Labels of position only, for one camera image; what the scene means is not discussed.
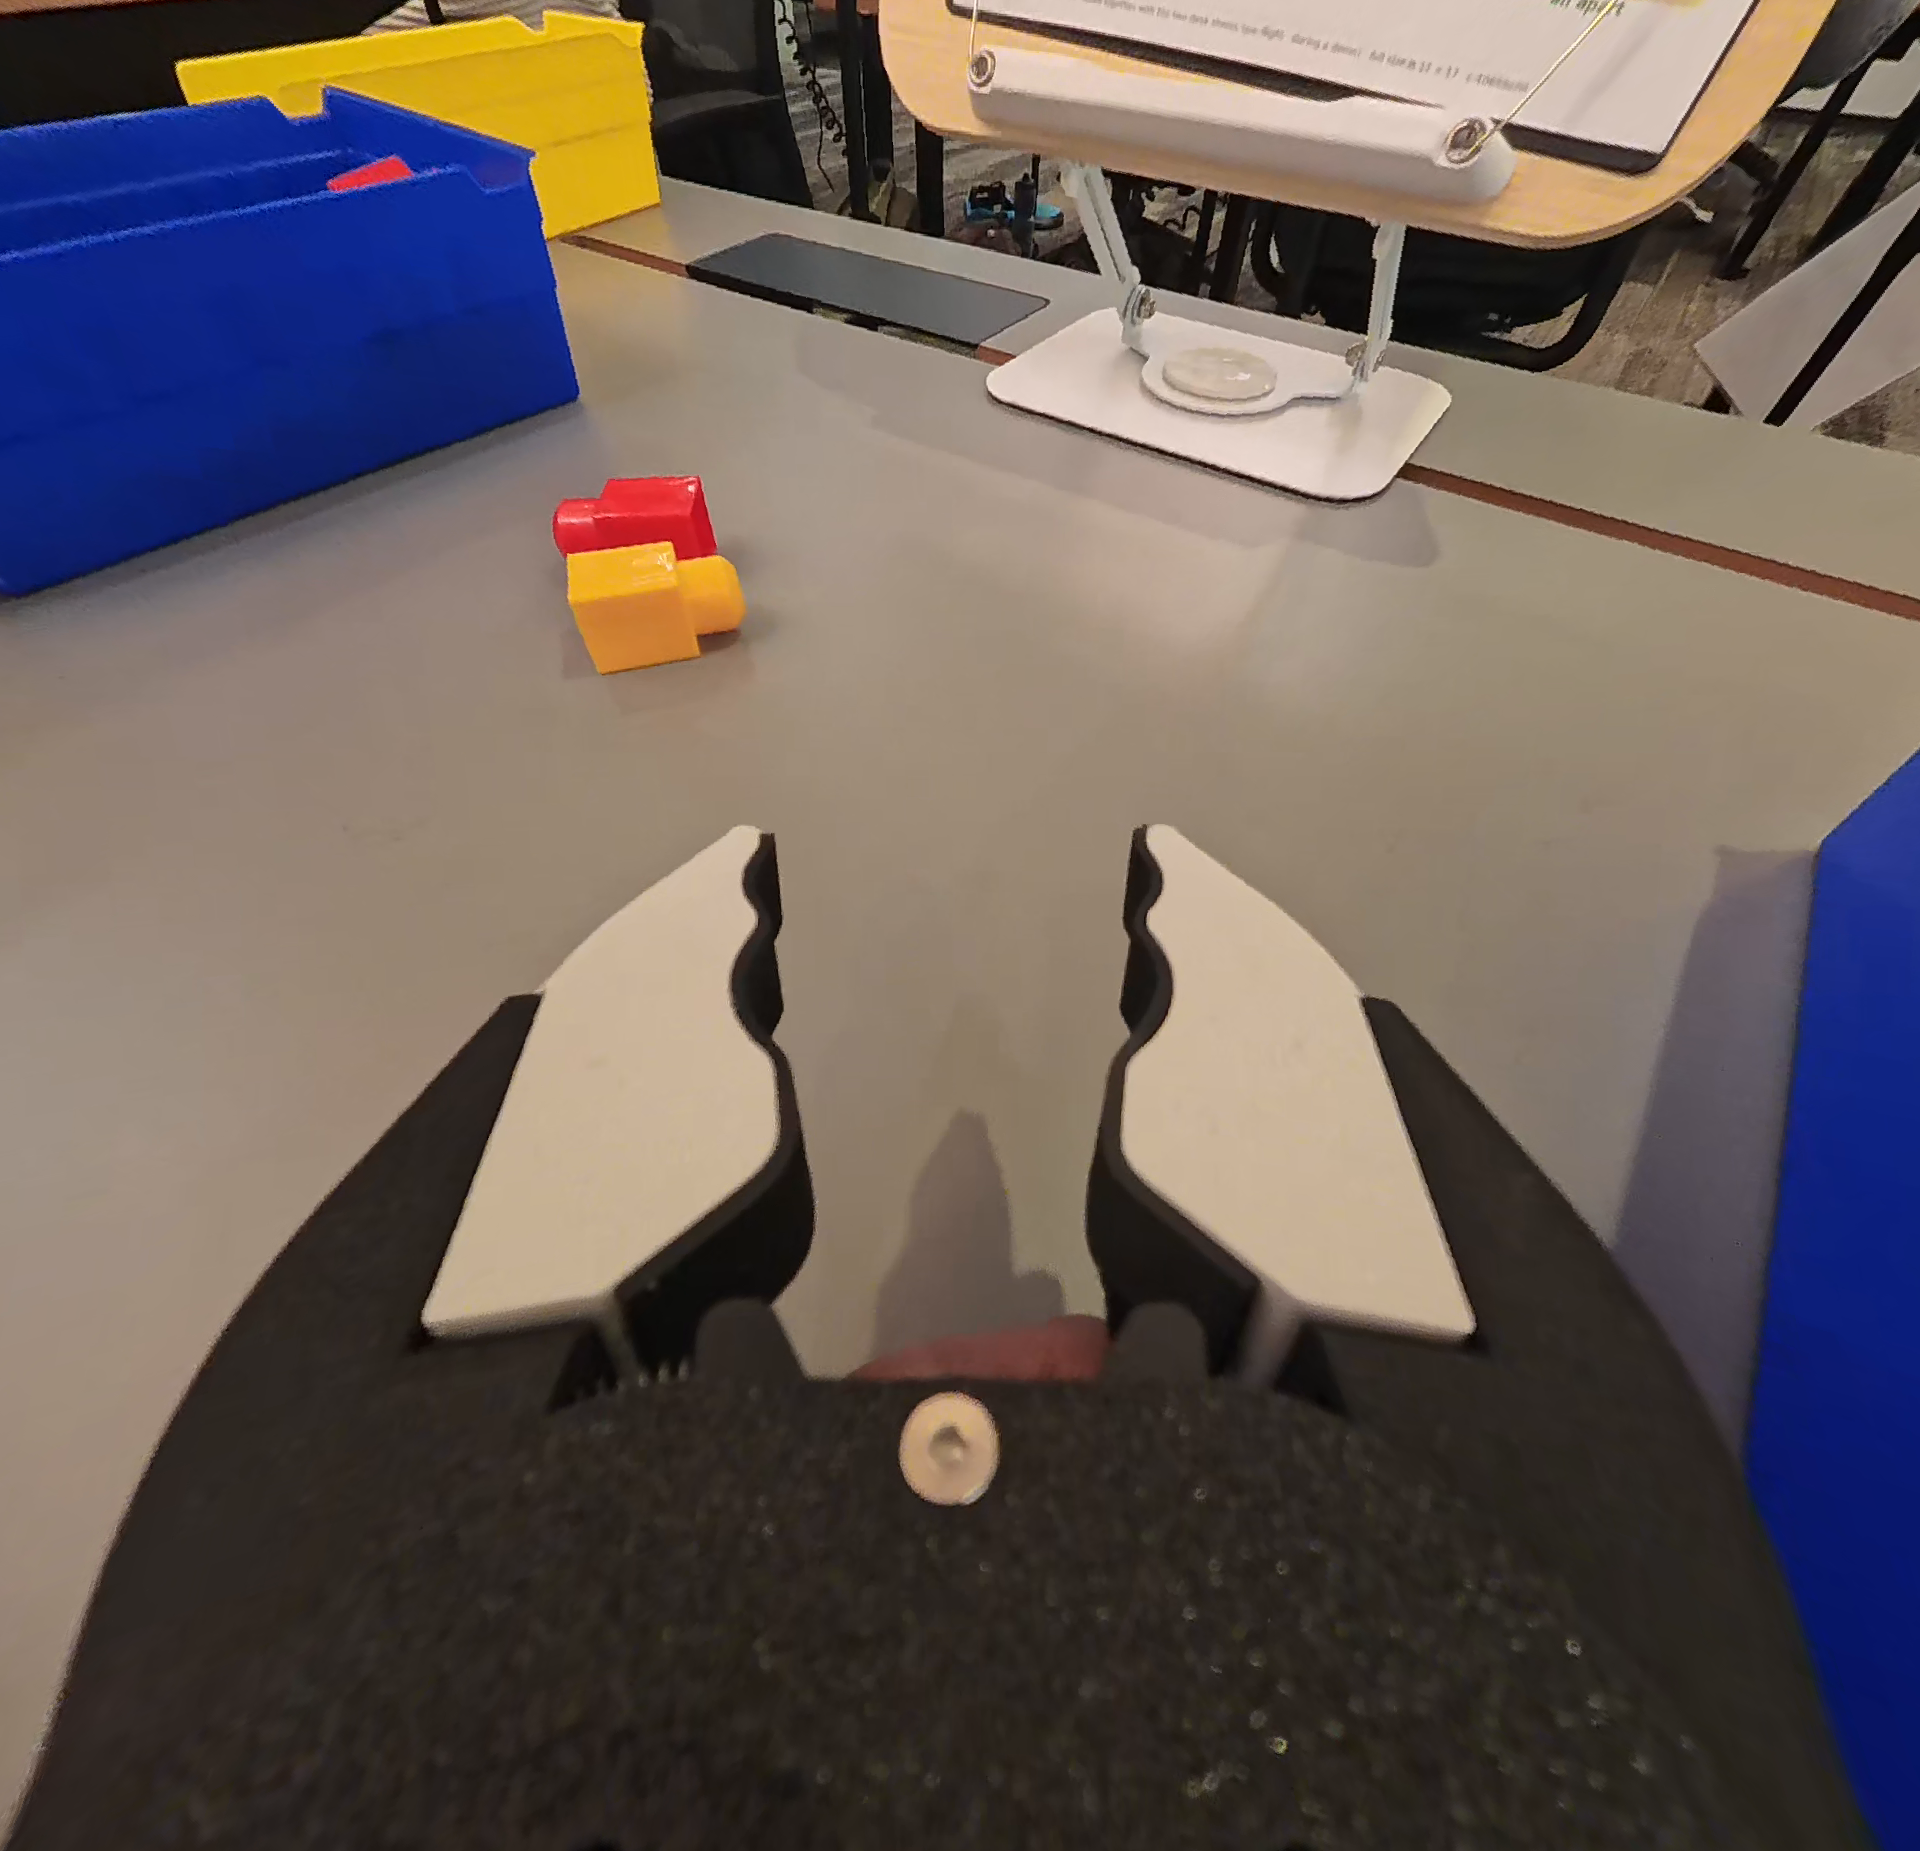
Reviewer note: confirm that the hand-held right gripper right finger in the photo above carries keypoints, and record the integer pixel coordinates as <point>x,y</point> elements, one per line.
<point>1283,1132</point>

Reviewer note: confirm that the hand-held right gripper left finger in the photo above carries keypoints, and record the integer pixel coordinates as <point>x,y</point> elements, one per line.
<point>617,1132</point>

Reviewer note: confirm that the yellow single-stud block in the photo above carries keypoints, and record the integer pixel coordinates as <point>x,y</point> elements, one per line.
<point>645,623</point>

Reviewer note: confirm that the blue plastic bin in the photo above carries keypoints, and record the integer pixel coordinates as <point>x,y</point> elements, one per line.
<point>271,367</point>
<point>1846,1282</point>

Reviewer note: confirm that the red single-stud block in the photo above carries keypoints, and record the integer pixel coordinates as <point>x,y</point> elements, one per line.
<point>645,508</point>

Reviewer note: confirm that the flat table hatch cover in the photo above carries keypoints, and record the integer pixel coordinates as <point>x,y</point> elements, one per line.
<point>870,292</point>

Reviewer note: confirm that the grey leaning board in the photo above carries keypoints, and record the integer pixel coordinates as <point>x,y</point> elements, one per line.
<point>1748,359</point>

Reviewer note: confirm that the black tripod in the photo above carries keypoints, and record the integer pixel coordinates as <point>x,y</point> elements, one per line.
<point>1846,324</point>

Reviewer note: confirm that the small red block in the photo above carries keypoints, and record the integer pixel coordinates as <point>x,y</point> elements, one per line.
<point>368,177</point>

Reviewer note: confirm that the yellow plastic bin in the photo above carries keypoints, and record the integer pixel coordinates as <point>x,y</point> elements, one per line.
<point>586,127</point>

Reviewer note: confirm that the white sheet holder ledge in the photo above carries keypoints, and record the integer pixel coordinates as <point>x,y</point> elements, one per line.
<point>1201,118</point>

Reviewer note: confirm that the black mesh office chair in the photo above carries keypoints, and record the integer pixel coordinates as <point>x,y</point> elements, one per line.
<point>705,53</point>

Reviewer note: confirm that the printed instruction sheet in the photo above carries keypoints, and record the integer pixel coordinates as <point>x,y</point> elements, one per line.
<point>1352,21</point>

